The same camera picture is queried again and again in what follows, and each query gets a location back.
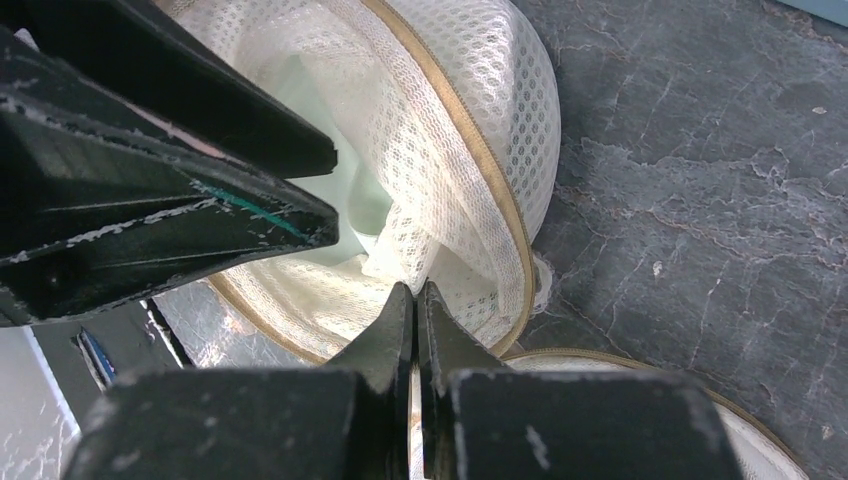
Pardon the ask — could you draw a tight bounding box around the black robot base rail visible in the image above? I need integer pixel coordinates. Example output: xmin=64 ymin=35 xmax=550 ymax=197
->
xmin=32 ymin=299 xmax=193 ymax=421

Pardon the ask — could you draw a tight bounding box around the pale green bra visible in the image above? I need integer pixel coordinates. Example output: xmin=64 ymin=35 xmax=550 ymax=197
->
xmin=270 ymin=57 xmax=392 ymax=266

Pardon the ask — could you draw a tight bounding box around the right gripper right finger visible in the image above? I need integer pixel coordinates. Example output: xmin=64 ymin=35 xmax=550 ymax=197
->
xmin=417 ymin=282 xmax=742 ymax=479

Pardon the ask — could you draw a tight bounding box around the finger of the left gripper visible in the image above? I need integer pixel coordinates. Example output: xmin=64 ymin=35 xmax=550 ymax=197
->
xmin=1 ymin=30 xmax=339 ymax=327
xmin=13 ymin=1 xmax=337 ymax=179

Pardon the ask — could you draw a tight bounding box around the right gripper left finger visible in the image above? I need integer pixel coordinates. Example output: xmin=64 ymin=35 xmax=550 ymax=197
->
xmin=64 ymin=283 xmax=414 ymax=479

